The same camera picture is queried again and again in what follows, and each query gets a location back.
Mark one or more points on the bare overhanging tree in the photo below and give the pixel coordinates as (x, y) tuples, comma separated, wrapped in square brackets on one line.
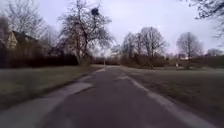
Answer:
[(210, 10)]

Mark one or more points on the grey asphalt path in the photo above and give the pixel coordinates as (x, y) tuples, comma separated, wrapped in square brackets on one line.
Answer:
[(110, 103)]

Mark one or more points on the frosty grass field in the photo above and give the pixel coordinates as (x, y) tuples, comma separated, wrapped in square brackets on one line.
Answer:
[(33, 80), (186, 85)]

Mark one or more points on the yellow house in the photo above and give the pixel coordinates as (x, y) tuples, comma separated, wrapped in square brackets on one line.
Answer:
[(16, 40)]

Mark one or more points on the dark hedge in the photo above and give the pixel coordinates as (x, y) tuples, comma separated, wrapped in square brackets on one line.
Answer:
[(36, 60)]

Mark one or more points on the bare tree with mistletoe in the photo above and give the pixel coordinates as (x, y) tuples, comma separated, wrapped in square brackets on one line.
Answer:
[(80, 36)]

